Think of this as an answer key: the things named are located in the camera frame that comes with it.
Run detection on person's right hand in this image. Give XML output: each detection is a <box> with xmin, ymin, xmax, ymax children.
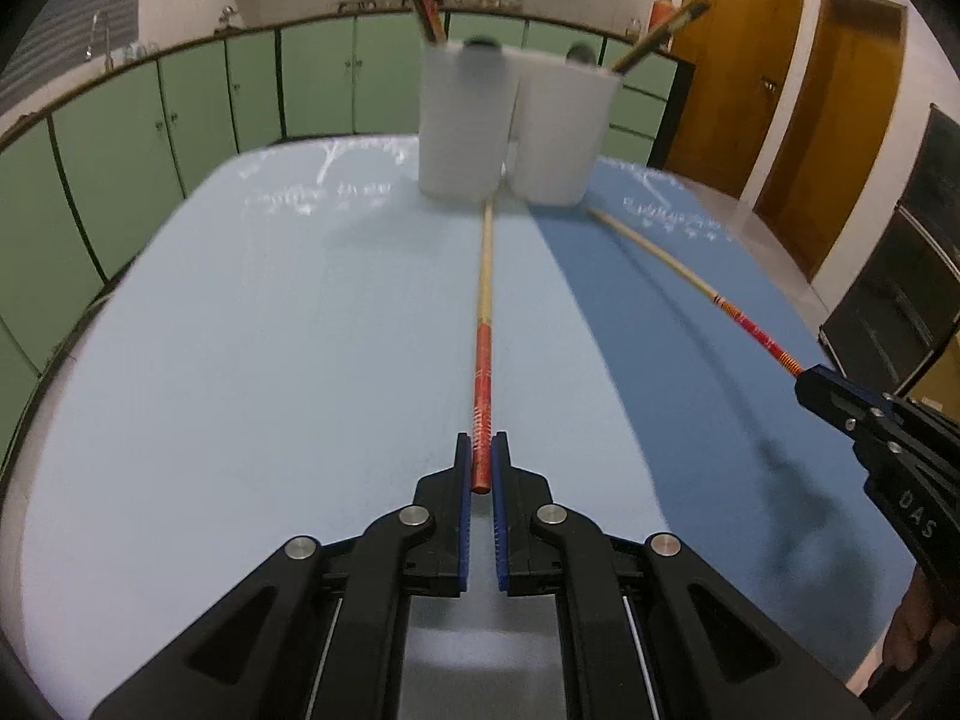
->
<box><xmin>885</xmin><ymin>566</ymin><xmax>938</xmax><ymax>672</ymax></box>

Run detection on green base kitchen cabinets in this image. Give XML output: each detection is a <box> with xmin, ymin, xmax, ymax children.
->
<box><xmin>0</xmin><ymin>7</ymin><xmax>695</xmax><ymax>458</ymax></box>

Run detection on red-tipped wooden chopstick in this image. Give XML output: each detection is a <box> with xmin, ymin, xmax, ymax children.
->
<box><xmin>587</xmin><ymin>208</ymin><xmax>805</xmax><ymax>380</ymax></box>
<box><xmin>471</xmin><ymin>195</ymin><xmax>500</xmax><ymax>496</ymax></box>

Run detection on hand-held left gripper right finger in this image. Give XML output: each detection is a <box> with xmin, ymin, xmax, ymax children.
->
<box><xmin>491</xmin><ymin>431</ymin><xmax>875</xmax><ymax>720</ymax></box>

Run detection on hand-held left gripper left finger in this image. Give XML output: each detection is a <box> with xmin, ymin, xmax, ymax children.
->
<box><xmin>90</xmin><ymin>433</ymin><xmax>472</xmax><ymax>720</ymax></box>

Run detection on wooden door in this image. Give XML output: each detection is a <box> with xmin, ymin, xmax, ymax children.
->
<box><xmin>754</xmin><ymin>0</ymin><xmax>908</xmax><ymax>282</ymax></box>
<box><xmin>667</xmin><ymin>0</ymin><xmax>807</xmax><ymax>200</ymax></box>

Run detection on grey window blind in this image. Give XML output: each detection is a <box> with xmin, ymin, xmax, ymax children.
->
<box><xmin>0</xmin><ymin>0</ymin><xmax>143</xmax><ymax>102</ymax></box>

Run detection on metal sink faucet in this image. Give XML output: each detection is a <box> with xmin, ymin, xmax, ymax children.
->
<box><xmin>85</xmin><ymin>11</ymin><xmax>115</xmax><ymax>65</ymax></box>

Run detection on white plastic cup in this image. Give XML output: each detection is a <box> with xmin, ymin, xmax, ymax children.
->
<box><xmin>418</xmin><ymin>41</ymin><xmax>518</xmax><ymax>200</ymax></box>
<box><xmin>514</xmin><ymin>52</ymin><xmax>622</xmax><ymax>207</ymax></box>

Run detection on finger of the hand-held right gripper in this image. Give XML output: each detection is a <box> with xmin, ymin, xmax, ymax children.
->
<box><xmin>796</xmin><ymin>382</ymin><xmax>912</xmax><ymax>466</ymax></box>
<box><xmin>799</xmin><ymin>364</ymin><xmax>938</xmax><ymax>421</ymax></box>

